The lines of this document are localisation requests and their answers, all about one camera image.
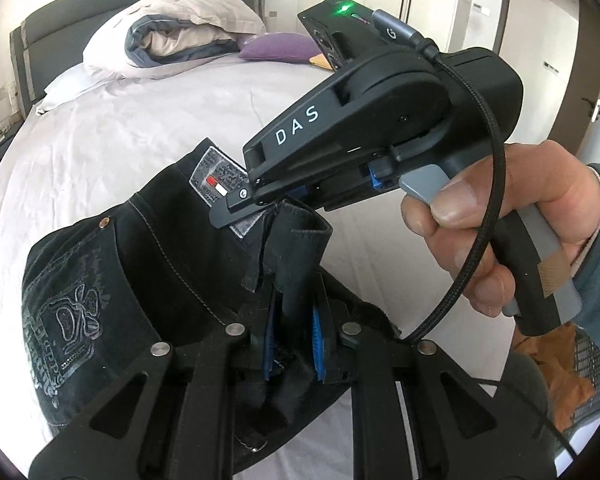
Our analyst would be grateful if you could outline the purple cushion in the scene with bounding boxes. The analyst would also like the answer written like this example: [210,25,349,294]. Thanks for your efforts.
[239,32,322,63]

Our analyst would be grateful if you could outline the rolled white grey duvet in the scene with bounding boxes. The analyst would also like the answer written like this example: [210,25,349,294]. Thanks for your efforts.
[83,0,266,78]

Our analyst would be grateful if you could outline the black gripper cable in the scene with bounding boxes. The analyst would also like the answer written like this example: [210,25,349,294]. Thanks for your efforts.
[371,6,581,461]

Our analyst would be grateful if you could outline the white pillow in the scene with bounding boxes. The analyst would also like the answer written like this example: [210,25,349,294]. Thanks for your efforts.
[34,63,119,116]

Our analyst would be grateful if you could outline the black denim pants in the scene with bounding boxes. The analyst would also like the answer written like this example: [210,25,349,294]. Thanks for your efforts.
[21,138,397,476]

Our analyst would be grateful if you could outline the dark grey upholstered headboard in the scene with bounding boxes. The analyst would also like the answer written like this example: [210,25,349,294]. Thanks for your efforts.
[9,0,265,117]

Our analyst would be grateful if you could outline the white bed sheet mattress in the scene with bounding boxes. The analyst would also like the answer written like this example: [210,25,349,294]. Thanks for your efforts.
[0,54,522,480]

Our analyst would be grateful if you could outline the yellow cushion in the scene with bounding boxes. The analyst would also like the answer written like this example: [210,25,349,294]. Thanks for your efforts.
[309,54,332,70]

